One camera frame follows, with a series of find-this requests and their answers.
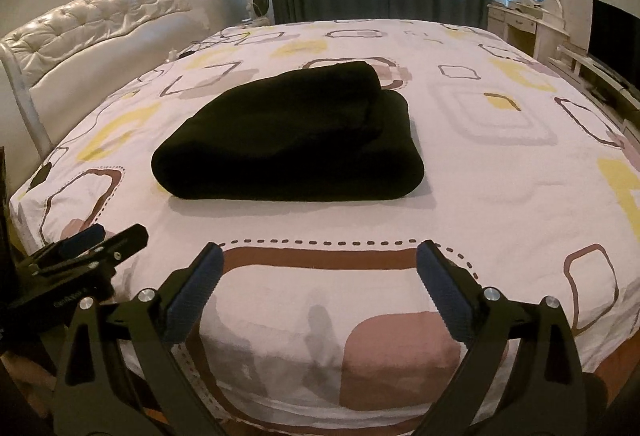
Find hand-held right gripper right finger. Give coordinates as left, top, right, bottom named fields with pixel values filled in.
left=415, top=239, right=589, bottom=436

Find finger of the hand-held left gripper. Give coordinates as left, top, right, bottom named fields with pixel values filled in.
left=35, top=225, right=149, bottom=278
left=22, top=223, right=107, bottom=269

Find white dressing table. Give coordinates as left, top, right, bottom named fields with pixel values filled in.
left=487, top=1, right=571, bottom=62

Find white television stand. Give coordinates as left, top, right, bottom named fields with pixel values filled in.
left=555, top=44, right=640, bottom=139

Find small white fan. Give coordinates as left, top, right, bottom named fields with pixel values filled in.
left=248, top=0, right=273, bottom=26

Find black flat television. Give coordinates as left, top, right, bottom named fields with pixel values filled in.
left=587, top=0, right=640, bottom=91

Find white tufted headboard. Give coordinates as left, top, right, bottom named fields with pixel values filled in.
left=0, top=0, right=236, bottom=157

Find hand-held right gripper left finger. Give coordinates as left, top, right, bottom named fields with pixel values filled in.
left=52, top=241, right=226, bottom=436

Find patterned bed sheet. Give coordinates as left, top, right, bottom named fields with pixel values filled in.
left=9, top=19, right=640, bottom=432

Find black pants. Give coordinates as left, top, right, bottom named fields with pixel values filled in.
left=151, top=60, right=426, bottom=202

